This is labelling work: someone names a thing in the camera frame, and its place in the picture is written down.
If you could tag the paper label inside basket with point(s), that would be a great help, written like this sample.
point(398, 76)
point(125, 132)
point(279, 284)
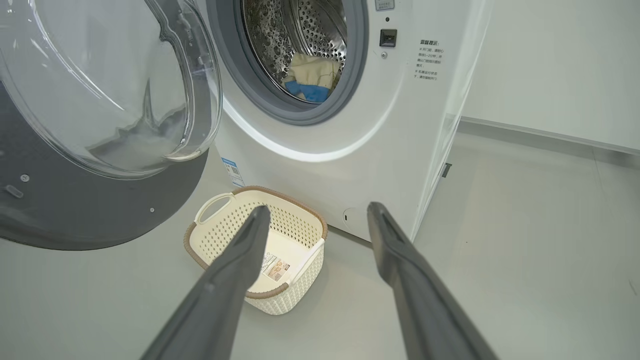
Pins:
point(276, 266)

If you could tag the white round access panel cover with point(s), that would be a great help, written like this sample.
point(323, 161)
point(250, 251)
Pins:
point(356, 222)

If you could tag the blue energy label sticker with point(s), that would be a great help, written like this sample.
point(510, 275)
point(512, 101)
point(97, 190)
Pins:
point(233, 172)

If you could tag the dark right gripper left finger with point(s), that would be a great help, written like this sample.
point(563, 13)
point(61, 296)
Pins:
point(220, 310)

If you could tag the white front-load washing machine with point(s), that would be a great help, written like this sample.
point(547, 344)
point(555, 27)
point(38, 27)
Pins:
point(400, 130)

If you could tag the printed instruction text label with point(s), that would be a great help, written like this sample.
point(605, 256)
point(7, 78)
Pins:
point(429, 60)

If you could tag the grey rubber door gasket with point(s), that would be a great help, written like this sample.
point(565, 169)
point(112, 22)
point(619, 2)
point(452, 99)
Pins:
point(357, 60)

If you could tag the washing machine door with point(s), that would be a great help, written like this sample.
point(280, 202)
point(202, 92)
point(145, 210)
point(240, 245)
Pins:
point(100, 210)

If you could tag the white label with printed text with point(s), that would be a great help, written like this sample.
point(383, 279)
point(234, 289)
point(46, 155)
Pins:
point(384, 4)

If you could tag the cream laundry basket brown rim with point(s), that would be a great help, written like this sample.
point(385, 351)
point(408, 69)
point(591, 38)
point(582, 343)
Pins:
point(300, 295)

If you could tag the cream garment with blue trim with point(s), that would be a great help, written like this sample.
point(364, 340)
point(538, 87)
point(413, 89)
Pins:
point(312, 70)

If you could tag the stainless steel washing machine drum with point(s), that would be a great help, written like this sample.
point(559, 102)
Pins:
point(275, 35)

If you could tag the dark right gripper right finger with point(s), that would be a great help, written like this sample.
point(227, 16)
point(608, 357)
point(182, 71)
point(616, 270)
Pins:
point(430, 320)

